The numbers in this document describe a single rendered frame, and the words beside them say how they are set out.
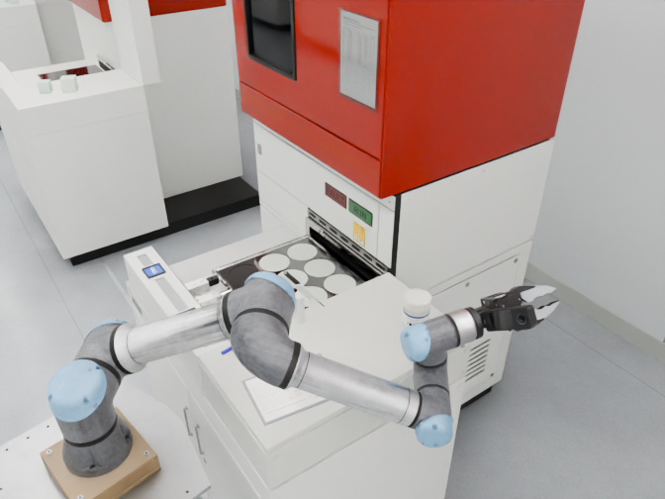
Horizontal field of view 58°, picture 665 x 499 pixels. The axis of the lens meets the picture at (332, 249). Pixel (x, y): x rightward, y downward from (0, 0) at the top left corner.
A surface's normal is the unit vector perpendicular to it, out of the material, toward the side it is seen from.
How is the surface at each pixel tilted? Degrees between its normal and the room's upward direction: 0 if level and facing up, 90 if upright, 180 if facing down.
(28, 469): 0
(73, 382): 9
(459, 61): 90
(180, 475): 0
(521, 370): 0
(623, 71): 90
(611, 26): 90
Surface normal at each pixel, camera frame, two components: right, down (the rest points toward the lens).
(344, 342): 0.00, -0.83
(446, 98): 0.58, 0.46
